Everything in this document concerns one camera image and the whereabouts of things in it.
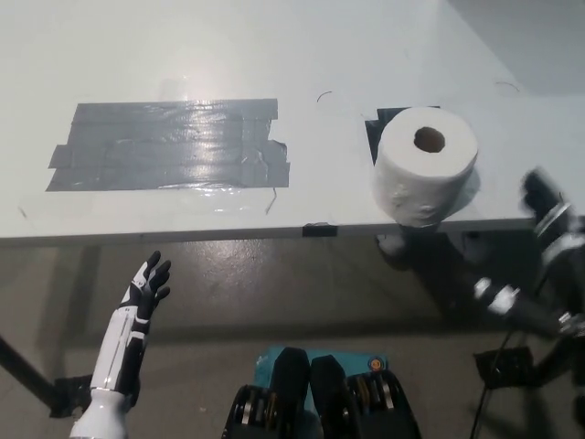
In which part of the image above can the black square tape patch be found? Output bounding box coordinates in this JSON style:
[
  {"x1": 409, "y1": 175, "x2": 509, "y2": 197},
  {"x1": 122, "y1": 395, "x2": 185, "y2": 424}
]
[{"x1": 364, "y1": 107, "x2": 442, "y2": 168}]

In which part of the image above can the thin black cable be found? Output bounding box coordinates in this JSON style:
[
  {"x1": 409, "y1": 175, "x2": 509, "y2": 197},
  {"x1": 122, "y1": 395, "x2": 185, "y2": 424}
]
[{"x1": 477, "y1": 319, "x2": 527, "y2": 439}]

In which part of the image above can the white shoe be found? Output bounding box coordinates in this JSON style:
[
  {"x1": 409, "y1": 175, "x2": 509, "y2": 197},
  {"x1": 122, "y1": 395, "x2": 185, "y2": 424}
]
[{"x1": 377, "y1": 235, "x2": 408, "y2": 257}]

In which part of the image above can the black table leg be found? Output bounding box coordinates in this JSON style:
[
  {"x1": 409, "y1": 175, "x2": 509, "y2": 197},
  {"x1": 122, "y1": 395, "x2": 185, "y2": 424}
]
[
  {"x1": 532, "y1": 337, "x2": 585, "y2": 390},
  {"x1": 0, "y1": 336, "x2": 60, "y2": 412}
]

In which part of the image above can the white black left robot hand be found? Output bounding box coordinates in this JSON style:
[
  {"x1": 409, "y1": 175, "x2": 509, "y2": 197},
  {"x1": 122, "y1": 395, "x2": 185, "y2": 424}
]
[{"x1": 68, "y1": 250, "x2": 173, "y2": 439}]

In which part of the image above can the grey duct tape patch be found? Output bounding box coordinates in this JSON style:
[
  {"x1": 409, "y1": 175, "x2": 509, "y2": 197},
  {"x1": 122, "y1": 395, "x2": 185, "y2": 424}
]
[{"x1": 44, "y1": 97, "x2": 293, "y2": 193}]

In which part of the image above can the white toilet paper roll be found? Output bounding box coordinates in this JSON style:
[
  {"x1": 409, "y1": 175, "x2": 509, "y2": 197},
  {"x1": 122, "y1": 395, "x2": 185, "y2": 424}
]
[{"x1": 370, "y1": 106, "x2": 480, "y2": 229}]

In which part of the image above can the black teal robot body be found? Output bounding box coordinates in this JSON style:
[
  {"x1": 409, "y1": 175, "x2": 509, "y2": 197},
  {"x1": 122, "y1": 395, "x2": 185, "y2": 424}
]
[{"x1": 221, "y1": 346, "x2": 424, "y2": 439}]

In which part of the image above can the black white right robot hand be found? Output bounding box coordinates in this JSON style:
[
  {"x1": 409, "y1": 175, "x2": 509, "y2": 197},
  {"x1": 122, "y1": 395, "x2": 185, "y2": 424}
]
[{"x1": 473, "y1": 168, "x2": 585, "y2": 342}]

